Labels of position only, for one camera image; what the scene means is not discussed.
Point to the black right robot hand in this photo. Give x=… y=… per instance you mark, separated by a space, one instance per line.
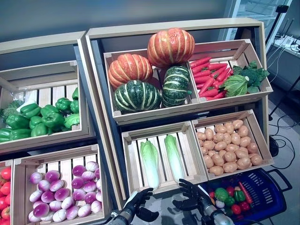
x=192 y=199

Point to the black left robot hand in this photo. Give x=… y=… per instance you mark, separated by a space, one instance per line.
x=138 y=201

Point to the wooden carrot crate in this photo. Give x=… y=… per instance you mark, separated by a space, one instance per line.
x=234 y=99

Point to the purple white onion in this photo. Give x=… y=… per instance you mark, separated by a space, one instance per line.
x=97 y=173
x=52 y=176
x=41 y=209
x=72 y=212
x=99 y=184
x=68 y=202
x=77 y=182
x=79 y=194
x=34 y=216
x=35 y=177
x=44 y=185
x=48 y=216
x=35 y=195
x=92 y=166
x=88 y=175
x=90 y=186
x=99 y=196
x=84 y=210
x=96 y=206
x=55 y=205
x=56 y=185
x=62 y=194
x=48 y=196
x=59 y=215
x=79 y=170
x=90 y=197

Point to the wooden pumpkin crate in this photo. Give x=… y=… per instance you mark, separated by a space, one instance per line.
x=150 y=116

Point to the small green cabbage head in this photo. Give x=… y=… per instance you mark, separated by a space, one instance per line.
x=221 y=194

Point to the blue plastic shopping basket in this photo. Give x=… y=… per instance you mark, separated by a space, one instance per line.
x=269 y=199

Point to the wooden potato crate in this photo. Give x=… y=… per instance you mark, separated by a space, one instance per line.
x=257 y=136

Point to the red bell pepper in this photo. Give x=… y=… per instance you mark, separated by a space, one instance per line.
x=244 y=206

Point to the small red vegetable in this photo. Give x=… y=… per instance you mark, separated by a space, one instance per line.
x=211 y=194

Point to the black round floor puck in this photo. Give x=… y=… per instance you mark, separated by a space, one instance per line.
x=273 y=144

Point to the wooden slatted cabbage crate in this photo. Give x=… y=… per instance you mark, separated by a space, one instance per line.
x=164 y=127

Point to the napa cabbage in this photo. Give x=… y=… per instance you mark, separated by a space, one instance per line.
x=150 y=164
x=174 y=159

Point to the light green lettuce head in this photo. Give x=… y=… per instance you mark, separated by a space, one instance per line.
x=235 y=86

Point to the tan potato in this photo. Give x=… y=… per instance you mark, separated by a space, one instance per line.
x=220 y=145
x=208 y=161
x=242 y=152
x=216 y=170
x=201 y=143
x=204 y=150
x=201 y=136
x=243 y=130
x=256 y=159
x=243 y=162
x=218 y=137
x=208 y=144
x=227 y=137
x=220 y=129
x=212 y=152
x=230 y=167
x=252 y=147
x=237 y=123
x=218 y=159
x=229 y=127
x=232 y=147
x=230 y=156
x=245 y=141
x=235 y=138
x=209 y=133

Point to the red chili pepper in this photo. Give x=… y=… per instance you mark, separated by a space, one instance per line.
x=245 y=192

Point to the white garlic bulb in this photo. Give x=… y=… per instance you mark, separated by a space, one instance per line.
x=219 y=204

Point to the green striped pumpkin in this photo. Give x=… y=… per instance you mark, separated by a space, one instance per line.
x=137 y=97
x=175 y=86

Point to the orange red carrot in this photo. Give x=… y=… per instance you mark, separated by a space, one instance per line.
x=217 y=66
x=220 y=95
x=223 y=75
x=218 y=72
x=200 y=86
x=199 y=68
x=206 y=85
x=202 y=80
x=200 y=62
x=219 y=83
x=208 y=92
x=202 y=73

